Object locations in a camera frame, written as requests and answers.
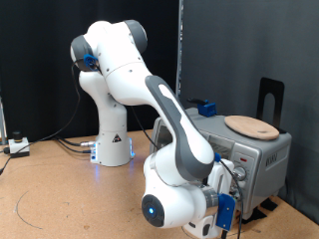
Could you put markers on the silver toaster oven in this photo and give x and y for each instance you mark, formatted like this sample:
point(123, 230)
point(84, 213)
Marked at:
point(275, 159)

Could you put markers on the metal frame post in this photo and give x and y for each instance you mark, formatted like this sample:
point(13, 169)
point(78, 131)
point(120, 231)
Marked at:
point(2, 122)

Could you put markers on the white box with black button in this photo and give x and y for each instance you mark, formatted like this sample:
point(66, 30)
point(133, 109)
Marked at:
point(20, 147)

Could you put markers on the silver oven knob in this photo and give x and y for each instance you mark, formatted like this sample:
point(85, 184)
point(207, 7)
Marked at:
point(240, 173)

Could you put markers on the black foam pad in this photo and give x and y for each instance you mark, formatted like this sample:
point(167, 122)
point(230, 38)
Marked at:
point(269, 204)
point(254, 215)

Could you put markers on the vertical metal pole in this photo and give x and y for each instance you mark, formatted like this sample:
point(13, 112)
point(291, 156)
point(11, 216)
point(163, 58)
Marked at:
point(180, 49)

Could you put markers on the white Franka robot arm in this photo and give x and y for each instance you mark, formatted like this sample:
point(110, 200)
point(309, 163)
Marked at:
point(133, 79)

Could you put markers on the grey backdrop curtain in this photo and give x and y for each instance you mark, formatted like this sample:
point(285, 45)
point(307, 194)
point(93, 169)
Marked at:
point(239, 49)

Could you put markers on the black backdrop curtain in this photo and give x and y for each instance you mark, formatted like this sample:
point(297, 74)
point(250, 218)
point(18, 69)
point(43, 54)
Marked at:
point(26, 66)

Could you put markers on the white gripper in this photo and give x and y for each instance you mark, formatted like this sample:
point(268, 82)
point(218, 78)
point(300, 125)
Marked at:
point(222, 176)

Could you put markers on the black metal bookend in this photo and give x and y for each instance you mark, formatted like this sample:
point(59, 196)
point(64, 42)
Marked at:
point(279, 99)

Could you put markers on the small wooden cutting board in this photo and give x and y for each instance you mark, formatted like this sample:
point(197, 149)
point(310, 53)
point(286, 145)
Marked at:
point(252, 127)

